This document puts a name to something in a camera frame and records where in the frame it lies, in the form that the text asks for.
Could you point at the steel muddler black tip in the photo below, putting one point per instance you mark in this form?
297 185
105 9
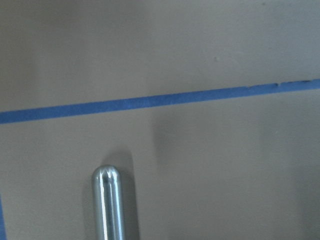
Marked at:
108 203

